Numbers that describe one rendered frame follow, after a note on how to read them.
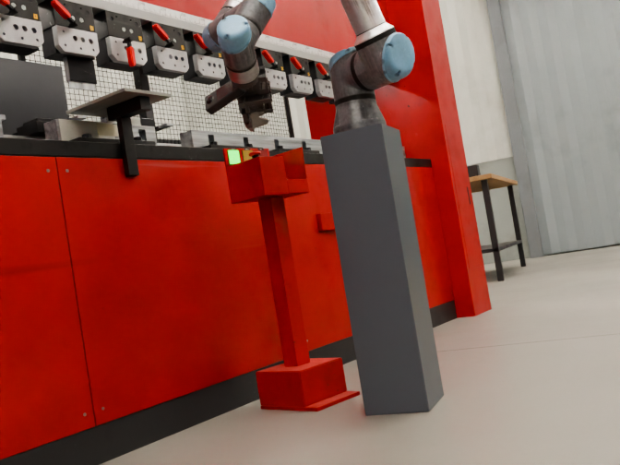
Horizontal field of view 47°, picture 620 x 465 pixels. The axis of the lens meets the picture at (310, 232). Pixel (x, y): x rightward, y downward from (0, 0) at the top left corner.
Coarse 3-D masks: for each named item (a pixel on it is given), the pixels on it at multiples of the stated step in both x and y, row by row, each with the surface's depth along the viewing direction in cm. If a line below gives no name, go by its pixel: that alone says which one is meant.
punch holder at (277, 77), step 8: (256, 56) 296; (272, 56) 301; (280, 56) 307; (264, 64) 296; (280, 64) 306; (272, 72) 299; (280, 72) 304; (272, 80) 298; (280, 80) 303; (272, 88) 299; (280, 88) 302
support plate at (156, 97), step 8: (104, 96) 204; (112, 96) 202; (120, 96) 204; (128, 96) 205; (136, 96) 206; (152, 96) 209; (160, 96) 211; (168, 96) 213; (88, 104) 208; (96, 104) 209; (104, 104) 210; (112, 104) 211; (72, 112) 212; (80, 112) 214; (88, 112) 215; (96, 112) 217; (104, 112) 219
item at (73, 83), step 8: (64, 64) 219; (72, 64) 219; (80, 64) 222; (88, 64) 224; (72, 72) 219; (80, 72) 221; (88, 72) 224; (72, 80) 219; (80, 80) 221; (88, 80) 223; (96, 80) 226; (80, 88) 222; (88, 88) 224
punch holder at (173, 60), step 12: (144, 36) 248; (156, 36) 246; (168, 36) 251; (180, 36) 256; (156, 48) 245; (168, 48) 250; (180, 48) 255; (156, 60) 246; (168, 60) 249; (180, 60) 254; (144, 72) 250; (156, 72) 250; (168, 72) 252; (180, 72) 255
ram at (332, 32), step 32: (96, 0) 227; (160, 0) 251; (192, 0) 265; (224, 0) 281; (288, 0) 318; (320, 0) 342; (384, 0) 398; (288, 32) 314; (320, 32) 337; (352, 32) 363
